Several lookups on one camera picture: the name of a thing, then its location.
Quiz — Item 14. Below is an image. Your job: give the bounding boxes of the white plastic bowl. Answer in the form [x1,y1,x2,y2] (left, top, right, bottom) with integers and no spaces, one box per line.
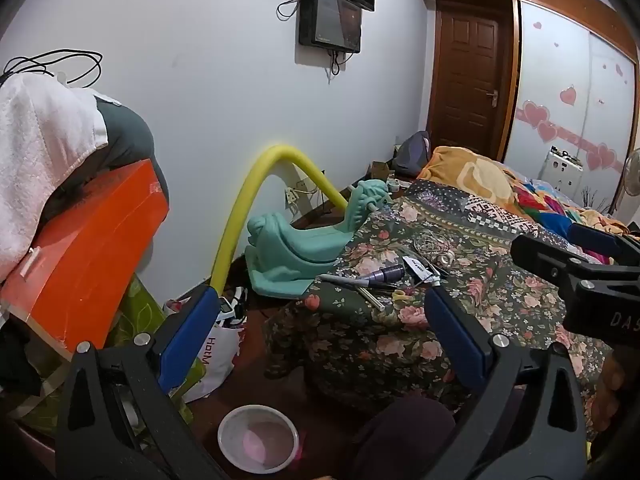
[217,405,301,476]

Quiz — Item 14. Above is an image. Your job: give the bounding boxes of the black white card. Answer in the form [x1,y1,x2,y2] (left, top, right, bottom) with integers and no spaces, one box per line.
[402,256,437,282]

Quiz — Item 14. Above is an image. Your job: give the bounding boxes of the black hanging cable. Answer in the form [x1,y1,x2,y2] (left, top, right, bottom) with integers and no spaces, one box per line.
[327,49,356,77]

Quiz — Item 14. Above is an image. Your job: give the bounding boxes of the white towel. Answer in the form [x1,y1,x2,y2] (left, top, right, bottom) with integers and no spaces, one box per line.
[0,74,110,281]

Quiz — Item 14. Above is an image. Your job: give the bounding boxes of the thin metal rod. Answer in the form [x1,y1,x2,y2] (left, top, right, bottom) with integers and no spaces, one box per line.
[357,287,389,311]

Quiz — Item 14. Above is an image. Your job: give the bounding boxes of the white plastic bag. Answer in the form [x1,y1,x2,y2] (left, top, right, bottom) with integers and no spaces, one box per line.
[165,287,248,403]

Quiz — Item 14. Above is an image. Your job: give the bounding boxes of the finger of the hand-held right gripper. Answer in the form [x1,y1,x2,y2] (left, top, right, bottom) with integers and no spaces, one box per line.
[511,234,593,283]
[567,222,628,260]

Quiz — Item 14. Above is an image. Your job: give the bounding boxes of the pink plastic basin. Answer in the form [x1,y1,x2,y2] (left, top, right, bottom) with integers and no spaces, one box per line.
[0,410,57,480]

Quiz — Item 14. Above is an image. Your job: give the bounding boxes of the small black monitor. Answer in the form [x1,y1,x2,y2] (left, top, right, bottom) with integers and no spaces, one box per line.
[298,0,362,54]

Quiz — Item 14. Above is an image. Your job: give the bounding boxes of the wire coil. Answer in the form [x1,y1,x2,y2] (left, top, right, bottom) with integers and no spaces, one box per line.
[414,232,452,259]

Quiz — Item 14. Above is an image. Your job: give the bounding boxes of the dark floral blanket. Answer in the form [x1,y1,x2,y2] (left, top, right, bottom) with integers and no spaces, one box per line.
[262,180,617,442]

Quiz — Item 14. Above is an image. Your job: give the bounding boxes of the orange blanket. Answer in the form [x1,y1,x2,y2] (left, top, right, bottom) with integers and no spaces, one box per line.
[417,146,517,211]

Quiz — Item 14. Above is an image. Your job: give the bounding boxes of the brown wooden door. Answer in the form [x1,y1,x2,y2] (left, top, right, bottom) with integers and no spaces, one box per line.
[430,2,514,162]

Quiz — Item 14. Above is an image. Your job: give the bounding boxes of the yellow foam tube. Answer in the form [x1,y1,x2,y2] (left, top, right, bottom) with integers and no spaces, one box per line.
[210,144,351,297]

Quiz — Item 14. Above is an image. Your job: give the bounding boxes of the dark backpack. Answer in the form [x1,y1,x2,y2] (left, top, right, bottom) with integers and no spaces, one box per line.
[391,131,432,177]

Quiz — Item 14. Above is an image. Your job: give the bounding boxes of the dark twig bundle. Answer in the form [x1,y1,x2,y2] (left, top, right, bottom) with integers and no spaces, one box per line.
[580,185,613,213]

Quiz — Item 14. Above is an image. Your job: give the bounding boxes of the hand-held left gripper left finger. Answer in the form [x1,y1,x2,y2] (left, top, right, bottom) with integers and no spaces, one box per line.
[55,285,226,480]

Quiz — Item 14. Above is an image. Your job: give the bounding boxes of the purple black marker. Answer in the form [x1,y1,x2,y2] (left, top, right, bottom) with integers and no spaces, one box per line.
[359,266,405,286]

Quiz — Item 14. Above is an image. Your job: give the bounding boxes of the black cable coil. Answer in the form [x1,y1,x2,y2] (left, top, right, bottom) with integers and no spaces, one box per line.
[2,49,103,86]

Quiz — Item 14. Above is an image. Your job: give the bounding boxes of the colourful quilt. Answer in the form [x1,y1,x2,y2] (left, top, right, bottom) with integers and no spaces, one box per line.
[505,175,632,266]

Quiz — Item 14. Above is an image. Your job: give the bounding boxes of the dark grey cloth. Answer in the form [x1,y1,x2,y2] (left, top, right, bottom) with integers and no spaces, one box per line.
[42,92,171,222]

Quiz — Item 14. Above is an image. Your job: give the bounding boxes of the wall socket with plugs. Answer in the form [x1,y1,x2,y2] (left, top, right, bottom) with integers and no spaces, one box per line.
[284,178,313,209]

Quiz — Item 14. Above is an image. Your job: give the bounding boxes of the green floral bag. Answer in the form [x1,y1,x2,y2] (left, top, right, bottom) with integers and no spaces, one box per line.
[35,275,208,426]

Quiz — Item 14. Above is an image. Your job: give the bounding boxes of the wardrobe with heart stickers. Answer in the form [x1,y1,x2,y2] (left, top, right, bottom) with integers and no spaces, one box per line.
[412,0,640,213]

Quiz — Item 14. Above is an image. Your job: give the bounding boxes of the person's dark trousers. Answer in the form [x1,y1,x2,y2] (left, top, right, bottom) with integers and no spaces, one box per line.
[350,395,456,480]

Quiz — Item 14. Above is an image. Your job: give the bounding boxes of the orange box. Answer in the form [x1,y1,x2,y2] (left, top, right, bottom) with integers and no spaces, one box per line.
[0,158,170,362]

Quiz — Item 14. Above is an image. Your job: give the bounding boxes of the teal rocking horse toy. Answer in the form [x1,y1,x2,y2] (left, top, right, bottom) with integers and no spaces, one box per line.
[245,178,393,297]

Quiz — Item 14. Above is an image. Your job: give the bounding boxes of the standing fan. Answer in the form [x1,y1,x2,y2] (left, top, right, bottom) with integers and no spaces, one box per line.
[612,149,640,211]

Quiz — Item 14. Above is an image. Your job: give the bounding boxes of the yellow-handled scissors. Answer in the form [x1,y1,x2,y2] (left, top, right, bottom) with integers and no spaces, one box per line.
[372,285,416,306]

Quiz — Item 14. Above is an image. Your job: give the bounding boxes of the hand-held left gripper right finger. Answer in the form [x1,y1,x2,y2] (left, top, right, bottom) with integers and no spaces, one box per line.
[424,285,588,480]

